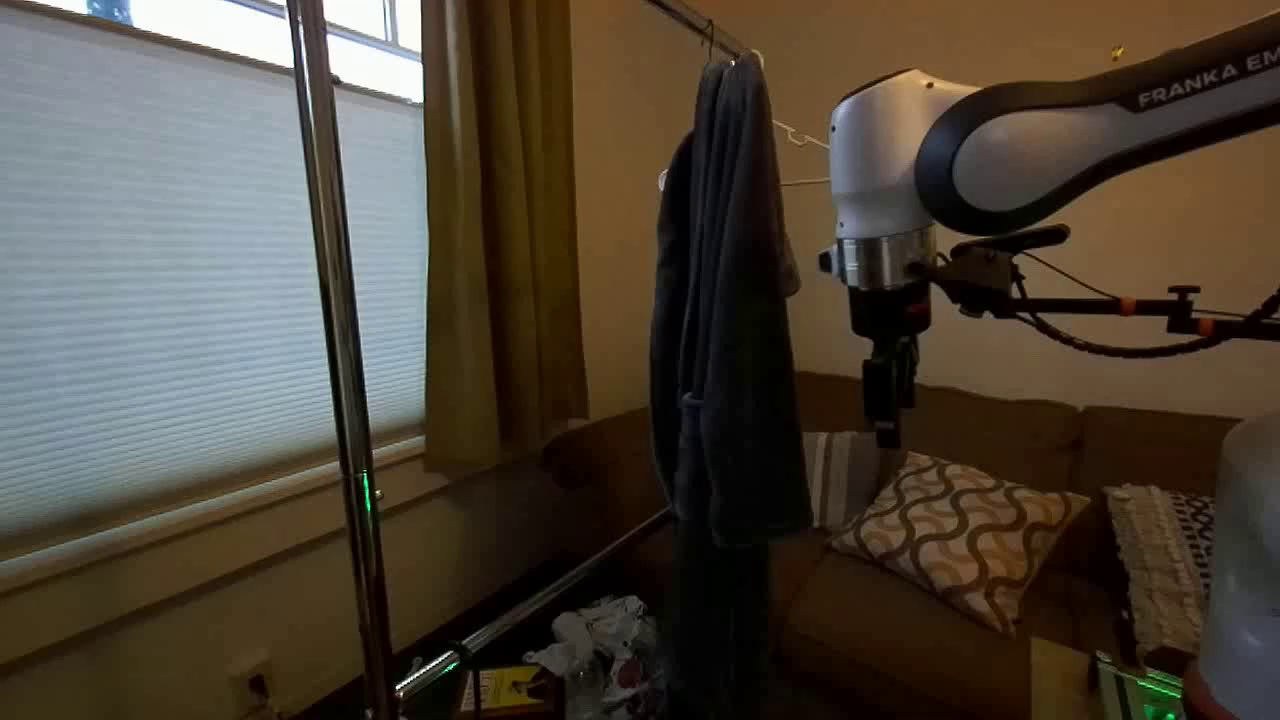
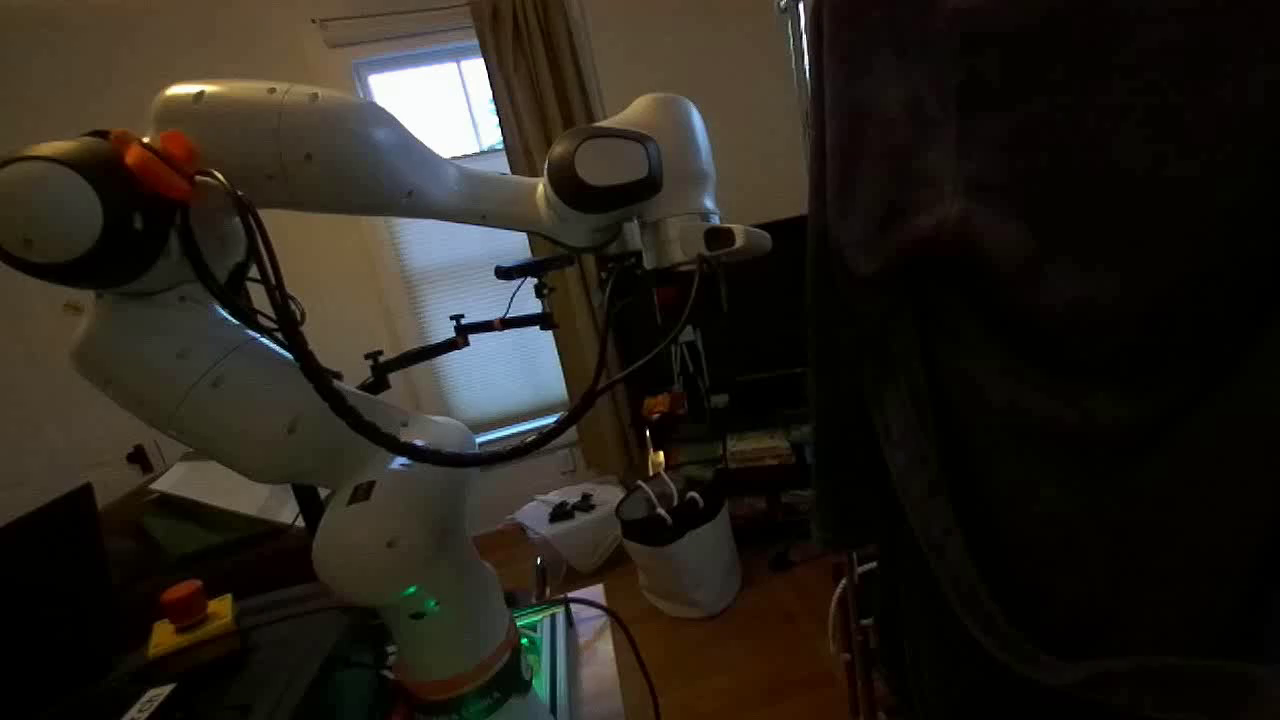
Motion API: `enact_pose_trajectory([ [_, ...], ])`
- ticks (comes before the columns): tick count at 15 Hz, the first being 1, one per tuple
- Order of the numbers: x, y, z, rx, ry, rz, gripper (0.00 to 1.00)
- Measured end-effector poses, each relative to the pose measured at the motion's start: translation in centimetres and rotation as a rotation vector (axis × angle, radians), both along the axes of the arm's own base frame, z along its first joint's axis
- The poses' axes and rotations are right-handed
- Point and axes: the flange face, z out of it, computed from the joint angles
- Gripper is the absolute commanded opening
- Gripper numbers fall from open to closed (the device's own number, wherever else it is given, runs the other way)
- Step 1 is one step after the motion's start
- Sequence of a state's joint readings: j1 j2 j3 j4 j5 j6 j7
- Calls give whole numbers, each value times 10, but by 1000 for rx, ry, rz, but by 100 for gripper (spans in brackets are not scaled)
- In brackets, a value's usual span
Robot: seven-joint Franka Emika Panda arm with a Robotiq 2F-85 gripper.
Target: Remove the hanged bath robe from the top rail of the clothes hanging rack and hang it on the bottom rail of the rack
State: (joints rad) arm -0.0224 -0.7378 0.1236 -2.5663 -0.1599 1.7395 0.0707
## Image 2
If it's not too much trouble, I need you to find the dark shelf unit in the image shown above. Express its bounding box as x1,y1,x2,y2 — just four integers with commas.
613,212,817,554

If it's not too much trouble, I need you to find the white basket with tools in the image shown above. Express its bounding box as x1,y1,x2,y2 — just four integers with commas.
613,429,750,626

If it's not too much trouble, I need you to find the yellow emergency stop button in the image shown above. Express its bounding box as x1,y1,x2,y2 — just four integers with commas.
141,575,244,665

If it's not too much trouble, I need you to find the white paper sheet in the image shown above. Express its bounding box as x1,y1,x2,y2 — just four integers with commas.
144,457,303,529

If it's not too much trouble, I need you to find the white storage box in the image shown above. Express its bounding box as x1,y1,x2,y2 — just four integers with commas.
512,482,630,572

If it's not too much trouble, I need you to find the olive window curtain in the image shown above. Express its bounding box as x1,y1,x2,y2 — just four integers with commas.
464,0,647,484

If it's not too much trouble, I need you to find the window with white blind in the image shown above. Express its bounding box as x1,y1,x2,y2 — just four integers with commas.
352,36,577,444

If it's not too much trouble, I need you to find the dark grey-blue bath robe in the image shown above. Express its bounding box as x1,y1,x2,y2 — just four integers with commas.
804,0,1280,720

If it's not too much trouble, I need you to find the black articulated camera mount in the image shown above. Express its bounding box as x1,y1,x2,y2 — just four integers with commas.
356,254,632,400

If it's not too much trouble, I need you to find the black monitor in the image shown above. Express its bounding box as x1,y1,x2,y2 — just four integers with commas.
0,482,121,720

